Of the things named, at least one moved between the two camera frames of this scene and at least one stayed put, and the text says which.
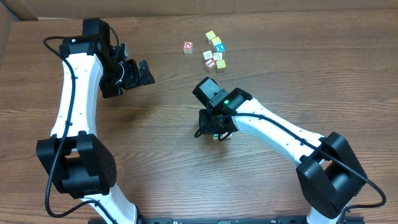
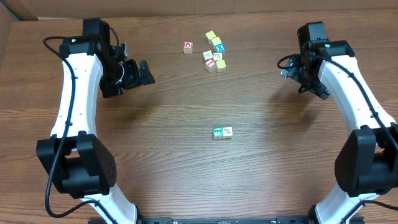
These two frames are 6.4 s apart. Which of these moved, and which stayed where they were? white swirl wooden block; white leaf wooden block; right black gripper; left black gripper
Moved: right black gripper
Stayed: white leaf wooden block; white swirl wooden block; left black gripper
